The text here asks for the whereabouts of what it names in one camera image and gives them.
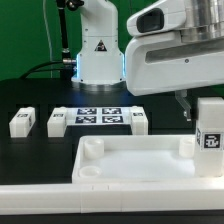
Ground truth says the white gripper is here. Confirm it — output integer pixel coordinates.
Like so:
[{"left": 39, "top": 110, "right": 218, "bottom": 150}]
[{"left": 125, "top": 32, "right": 224, "bottom": 121}]

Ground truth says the white desk top tray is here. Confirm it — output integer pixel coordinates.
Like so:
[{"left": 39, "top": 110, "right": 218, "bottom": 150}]
[{"left": 71, "top": 134, "right": 224, "bottom": 184}]

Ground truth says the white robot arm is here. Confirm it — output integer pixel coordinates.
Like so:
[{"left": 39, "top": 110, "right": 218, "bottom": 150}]
[{"left": 72, "top": 0, "right": 224, "bottom": 118}]

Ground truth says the fiducial marker sheet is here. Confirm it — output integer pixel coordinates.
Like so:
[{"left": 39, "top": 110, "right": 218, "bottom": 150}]
[{"left": 67, "top": 107, "right": 131, "bottom": 126}]

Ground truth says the white L-shaped fence wall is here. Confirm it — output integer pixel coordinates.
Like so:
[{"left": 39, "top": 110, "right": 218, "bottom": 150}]
[{"left": 0, "top": 180, "right": 224, "bottom": 215}]

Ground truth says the black cable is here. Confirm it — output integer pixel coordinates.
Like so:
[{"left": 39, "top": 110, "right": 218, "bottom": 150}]
[{"left": 19, "top": 58, "right": 77, "bottom": 80}]

